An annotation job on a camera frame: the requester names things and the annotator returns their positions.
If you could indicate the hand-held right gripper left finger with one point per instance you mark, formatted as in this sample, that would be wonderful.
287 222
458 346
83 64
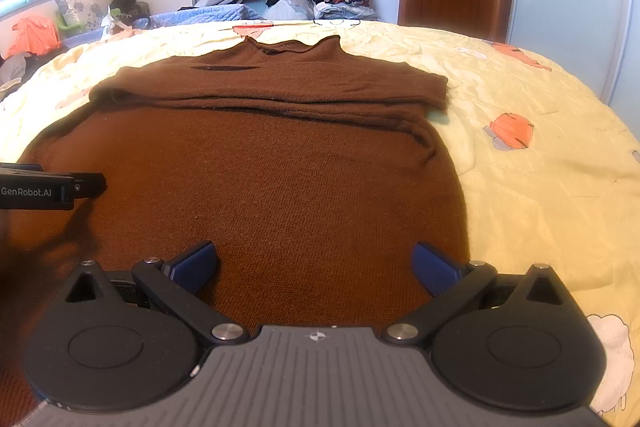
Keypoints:
195 263

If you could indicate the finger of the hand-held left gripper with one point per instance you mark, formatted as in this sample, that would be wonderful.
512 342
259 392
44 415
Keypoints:
20 168
90 185

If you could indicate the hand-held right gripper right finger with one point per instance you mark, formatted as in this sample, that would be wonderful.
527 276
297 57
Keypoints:
435 267

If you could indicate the brown knit sweater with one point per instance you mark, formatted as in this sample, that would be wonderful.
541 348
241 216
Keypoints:
275 167

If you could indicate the grey cloth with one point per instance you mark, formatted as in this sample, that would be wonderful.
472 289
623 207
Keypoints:
12 69

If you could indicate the yellow printed bedsheet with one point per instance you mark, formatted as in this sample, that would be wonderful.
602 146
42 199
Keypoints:
540 207

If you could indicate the orange cloth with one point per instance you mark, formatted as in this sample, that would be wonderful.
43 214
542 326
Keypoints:
35 37

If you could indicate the floral pillow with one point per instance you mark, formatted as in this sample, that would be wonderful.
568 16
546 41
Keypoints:
80 7

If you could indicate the blue quilted blanket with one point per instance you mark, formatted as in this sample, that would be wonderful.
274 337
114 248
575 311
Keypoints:
210 14

